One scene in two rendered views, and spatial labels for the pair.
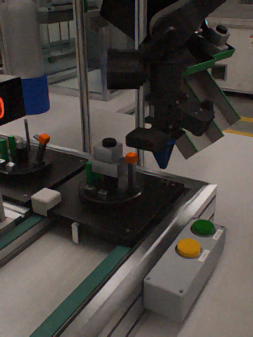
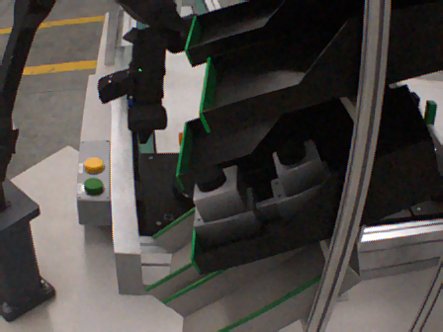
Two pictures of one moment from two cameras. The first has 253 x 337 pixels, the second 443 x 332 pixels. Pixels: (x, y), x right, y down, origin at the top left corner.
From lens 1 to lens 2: 1.65 m
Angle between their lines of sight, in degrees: 110
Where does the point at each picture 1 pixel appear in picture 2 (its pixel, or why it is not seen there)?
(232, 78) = not seen: outside the picture
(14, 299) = not seen: hidden behind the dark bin
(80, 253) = not seen: hidden behind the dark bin
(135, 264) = (124, 145)
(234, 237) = (86, 278)
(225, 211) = (115, 313)
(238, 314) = (53, 209)
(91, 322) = (122, 118)
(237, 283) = (62, 232)
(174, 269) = (94, 152)
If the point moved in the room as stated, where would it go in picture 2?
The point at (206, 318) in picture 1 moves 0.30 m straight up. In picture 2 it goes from (72, 200) to (70, 69)
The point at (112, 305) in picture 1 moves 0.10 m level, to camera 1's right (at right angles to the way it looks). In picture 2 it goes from (116, 123) to (78, 136)
